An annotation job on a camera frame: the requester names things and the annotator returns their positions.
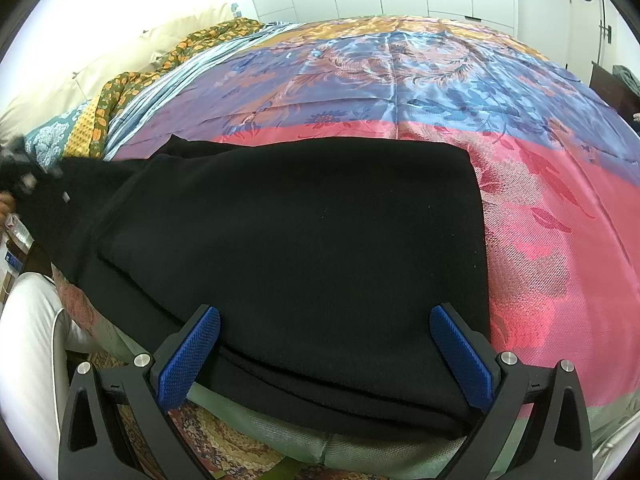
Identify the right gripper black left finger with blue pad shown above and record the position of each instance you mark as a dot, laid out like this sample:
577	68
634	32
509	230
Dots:
94	443

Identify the pile of clothes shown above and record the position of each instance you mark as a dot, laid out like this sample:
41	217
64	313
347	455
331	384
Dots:
627	77

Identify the dark wooden cabinet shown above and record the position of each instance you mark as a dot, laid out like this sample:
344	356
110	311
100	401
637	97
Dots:
615	93

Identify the pink blue satin bedspread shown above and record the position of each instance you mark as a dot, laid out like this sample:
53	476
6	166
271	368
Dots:
558	169

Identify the person's left hand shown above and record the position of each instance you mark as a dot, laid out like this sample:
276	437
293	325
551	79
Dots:
7	207

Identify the patterned floor rug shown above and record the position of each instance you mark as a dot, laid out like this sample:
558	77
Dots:
223	451

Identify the teal patterned pillow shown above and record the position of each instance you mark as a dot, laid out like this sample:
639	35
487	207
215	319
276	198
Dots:
65	135

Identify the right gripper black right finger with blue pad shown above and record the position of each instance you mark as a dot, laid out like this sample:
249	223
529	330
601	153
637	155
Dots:
556	441

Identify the orange green floral blanket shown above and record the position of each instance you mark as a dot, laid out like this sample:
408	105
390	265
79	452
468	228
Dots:
120	90

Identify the black pants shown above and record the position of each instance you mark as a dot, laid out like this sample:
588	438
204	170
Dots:
323	257

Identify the cream pillow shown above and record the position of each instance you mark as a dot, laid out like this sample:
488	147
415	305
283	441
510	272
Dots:
40	92

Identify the white trouser leg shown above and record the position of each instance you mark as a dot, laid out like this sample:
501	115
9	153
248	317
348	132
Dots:
40	322

